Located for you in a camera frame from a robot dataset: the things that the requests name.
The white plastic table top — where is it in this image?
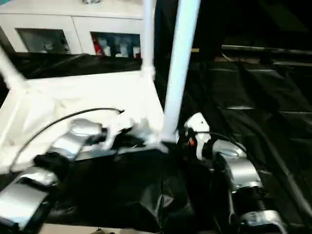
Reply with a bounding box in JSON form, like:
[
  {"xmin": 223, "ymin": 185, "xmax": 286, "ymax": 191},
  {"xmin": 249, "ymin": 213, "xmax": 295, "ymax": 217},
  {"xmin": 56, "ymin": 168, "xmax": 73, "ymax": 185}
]
[{"xmin": 0, "ymin": 68, "xmax": 180, "ymax": 175}]

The white plastic table leg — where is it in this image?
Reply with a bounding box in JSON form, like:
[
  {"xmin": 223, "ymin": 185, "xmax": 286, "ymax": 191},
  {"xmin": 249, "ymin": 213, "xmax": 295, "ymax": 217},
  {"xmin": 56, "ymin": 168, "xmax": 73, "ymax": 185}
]
[
  {"xmin": 160, "ymin": 0, "xmax": 202, "ymax": 143},
  {"xmin": 0, "ymin": 45, "xmax": 29, "ymax": 91},
  {"xmin": 140, "ymin": 0, "xmax": 156, "ymax": 78}
]

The black plastic sheet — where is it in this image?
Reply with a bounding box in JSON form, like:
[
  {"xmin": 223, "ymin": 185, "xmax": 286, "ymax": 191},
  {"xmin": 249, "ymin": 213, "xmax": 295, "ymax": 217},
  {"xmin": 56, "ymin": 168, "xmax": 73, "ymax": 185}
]
[{"xmin": 0, "ymin": 52, "xmax": 312, "ymax": 232}]

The metal rod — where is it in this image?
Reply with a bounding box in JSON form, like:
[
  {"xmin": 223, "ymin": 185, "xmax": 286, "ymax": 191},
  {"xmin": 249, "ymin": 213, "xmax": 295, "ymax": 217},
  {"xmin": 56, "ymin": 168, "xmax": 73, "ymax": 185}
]
[{"xmin": 221, "ymin": 45, "xmax": 312, "ymax": 55}]

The black backdrop cloth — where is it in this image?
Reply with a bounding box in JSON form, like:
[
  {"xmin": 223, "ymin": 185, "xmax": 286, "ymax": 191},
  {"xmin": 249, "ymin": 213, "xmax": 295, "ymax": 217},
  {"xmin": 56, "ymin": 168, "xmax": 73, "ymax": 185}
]
[{"xmin": 153, "ymin": 0, "xmax": 312, "ymax": 57}]

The white glass-door cabinet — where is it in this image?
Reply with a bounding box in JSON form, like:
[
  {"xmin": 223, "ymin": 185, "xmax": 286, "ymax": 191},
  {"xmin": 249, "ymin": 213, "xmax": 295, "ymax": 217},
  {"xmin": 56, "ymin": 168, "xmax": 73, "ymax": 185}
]
[{"xmin": 0, "ymin": 0, "xmax": 144, "ymax": 59}]

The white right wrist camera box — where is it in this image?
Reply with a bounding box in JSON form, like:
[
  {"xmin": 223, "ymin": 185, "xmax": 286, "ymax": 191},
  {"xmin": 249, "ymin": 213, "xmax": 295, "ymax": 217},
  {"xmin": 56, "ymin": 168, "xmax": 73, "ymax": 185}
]
[{"xmin": 184, "ymin": 112, "xmax": 212, "ymax": 160}]

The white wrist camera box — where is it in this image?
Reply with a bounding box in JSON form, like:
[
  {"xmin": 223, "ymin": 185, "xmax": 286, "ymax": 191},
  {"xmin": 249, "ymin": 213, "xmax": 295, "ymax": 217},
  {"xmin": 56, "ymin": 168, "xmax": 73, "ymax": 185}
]
[
  {"xmin": 102, "ymin": 114, "xmax": 137, "ymax": 151},
  {"xmin": 184, "ymin": 112, "xmax": 212, "ymax": 160}
]

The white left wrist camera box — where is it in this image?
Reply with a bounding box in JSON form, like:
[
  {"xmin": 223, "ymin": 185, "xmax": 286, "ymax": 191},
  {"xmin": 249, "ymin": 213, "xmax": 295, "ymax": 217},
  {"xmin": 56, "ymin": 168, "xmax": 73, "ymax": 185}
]
[{"xmin": 102, "ymin": 114, "xmax": 137, "ymax": 151}]

